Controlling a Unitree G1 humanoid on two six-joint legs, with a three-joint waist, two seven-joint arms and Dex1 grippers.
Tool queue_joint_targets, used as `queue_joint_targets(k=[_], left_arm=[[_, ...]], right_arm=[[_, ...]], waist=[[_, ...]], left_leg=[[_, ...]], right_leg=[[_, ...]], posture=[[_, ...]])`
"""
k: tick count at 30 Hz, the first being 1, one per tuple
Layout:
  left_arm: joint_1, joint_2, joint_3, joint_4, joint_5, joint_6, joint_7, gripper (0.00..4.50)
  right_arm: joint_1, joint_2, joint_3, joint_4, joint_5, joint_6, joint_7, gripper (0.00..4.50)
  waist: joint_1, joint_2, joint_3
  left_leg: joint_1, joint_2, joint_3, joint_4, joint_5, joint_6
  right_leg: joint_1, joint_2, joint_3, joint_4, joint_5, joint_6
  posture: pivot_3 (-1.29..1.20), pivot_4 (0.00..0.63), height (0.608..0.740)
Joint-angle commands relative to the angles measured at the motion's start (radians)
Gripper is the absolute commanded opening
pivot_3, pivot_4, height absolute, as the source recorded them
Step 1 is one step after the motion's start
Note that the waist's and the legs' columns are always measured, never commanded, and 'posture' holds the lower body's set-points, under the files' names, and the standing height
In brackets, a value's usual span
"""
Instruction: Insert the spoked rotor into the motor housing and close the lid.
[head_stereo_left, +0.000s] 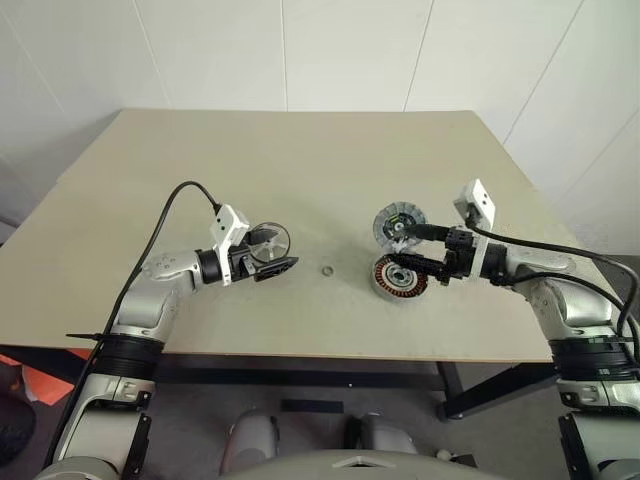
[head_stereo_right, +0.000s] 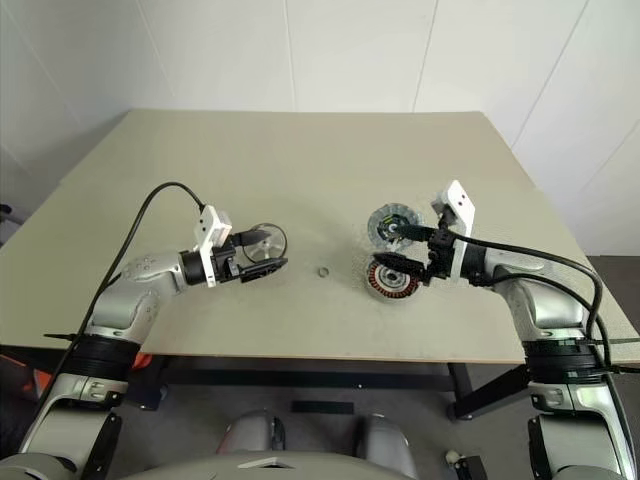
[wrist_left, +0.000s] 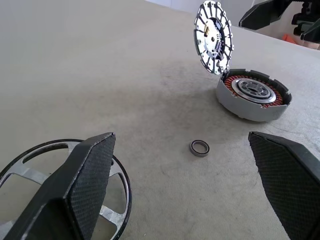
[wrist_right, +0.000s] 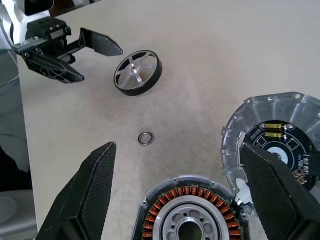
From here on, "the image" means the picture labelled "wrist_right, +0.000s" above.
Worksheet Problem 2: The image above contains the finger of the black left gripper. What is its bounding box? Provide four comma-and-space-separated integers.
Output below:
79, 26, 124, 58
23, 52, 85, 84

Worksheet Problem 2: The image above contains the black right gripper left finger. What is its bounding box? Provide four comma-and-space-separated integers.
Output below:
36, 141, 118, 240

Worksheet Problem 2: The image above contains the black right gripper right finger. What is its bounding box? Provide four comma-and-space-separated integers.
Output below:
239, 142, 320, 240

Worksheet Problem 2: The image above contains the black rotor with silver spokes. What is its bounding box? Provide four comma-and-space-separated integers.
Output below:
113, 49, 163, 97

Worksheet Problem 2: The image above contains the small metal bearing ring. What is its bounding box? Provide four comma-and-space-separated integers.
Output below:
137, 131, 154, 145

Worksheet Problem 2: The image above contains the motor stator with copper coils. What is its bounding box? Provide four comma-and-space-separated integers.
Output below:
129, 174, 253, 240

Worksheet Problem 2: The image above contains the metal housing with circuit board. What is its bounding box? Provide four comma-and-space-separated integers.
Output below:
219, 91, 320, 201

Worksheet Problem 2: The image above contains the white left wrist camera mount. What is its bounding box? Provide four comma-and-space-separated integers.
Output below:
9, 0, 55, 48

